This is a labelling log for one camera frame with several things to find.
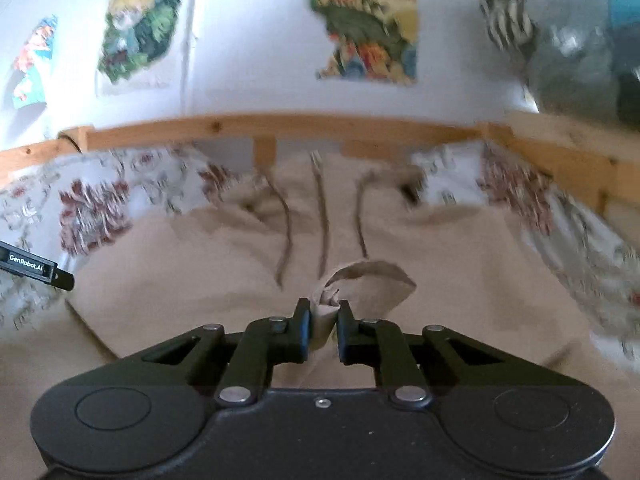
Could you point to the landscape wall poster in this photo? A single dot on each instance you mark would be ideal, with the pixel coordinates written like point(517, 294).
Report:
point(365, 20)

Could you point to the wooden bed frame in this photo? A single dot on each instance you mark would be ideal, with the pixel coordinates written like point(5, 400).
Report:
point(350, 127)

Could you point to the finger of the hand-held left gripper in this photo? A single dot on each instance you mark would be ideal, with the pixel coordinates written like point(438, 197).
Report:
point(64, 279)

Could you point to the yellow green cartoon wall poster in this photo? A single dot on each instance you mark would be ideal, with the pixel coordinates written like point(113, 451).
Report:
point(137, 35)

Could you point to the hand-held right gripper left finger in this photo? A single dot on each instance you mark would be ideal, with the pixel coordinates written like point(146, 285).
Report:
point(300, 332)

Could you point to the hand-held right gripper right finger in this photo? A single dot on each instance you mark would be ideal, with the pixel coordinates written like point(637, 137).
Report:
point(345, 335)

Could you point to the beige hoodie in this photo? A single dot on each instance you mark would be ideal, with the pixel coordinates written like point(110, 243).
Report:
point(210, 270)

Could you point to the floral bed sheet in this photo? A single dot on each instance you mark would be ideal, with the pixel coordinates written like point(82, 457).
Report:
point(85, 205)

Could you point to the grey blurry bundle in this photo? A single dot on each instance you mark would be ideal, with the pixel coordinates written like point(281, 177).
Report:
point(575, 35)

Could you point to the torn colourful wall poster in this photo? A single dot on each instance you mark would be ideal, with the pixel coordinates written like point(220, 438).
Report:
point(32, 67)

